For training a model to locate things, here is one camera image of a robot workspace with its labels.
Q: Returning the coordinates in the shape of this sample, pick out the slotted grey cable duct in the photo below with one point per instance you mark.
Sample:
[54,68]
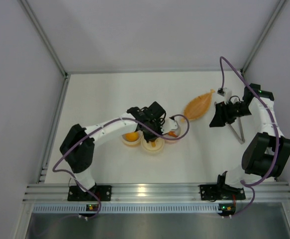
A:
[129,208]

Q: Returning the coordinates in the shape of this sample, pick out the left aluminium frame post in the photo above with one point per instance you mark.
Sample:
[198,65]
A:
[43,36]

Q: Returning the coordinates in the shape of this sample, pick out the right aluminium frame post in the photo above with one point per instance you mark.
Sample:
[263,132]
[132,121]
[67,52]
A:
[268,26]

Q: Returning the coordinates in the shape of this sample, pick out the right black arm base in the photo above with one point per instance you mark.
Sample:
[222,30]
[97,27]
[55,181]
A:
[214,192]

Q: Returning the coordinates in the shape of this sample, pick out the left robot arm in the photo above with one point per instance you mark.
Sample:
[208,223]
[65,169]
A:
[80,142]

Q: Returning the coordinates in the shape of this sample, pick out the aluminium front rail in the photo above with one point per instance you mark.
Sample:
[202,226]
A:
[269,192]

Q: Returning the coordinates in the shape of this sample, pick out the aluminium frame post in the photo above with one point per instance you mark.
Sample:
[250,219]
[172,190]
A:
[43,36]
[268,26]

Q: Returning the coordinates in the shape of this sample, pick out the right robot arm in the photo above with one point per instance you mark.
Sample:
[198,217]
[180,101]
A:
[268,152]

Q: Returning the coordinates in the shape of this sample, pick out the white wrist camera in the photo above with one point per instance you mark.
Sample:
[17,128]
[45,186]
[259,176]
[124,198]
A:
[225,92]
[169,125]

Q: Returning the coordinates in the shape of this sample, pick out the metal tongs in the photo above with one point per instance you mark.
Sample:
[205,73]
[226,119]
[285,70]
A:
[239,135]

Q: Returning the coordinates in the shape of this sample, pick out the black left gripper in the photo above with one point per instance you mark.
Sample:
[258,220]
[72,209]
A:
[149,132]

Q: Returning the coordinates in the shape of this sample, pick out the orange ball food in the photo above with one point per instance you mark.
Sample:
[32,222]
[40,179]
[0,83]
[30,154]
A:
[132,137]

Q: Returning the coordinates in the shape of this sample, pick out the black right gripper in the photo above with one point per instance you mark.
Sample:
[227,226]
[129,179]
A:
[224,112]

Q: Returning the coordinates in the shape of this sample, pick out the orange shrimp food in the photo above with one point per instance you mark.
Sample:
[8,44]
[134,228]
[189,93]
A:
[173,134]

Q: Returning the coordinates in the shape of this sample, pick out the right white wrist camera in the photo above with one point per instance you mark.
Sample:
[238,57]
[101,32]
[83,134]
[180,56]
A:
[225,92]

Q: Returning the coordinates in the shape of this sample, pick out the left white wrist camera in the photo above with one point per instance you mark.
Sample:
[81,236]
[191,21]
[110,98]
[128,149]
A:
[169,125]

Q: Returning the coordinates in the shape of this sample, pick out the woven fish-shaped basket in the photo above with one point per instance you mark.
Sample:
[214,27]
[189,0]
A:
[199,106]

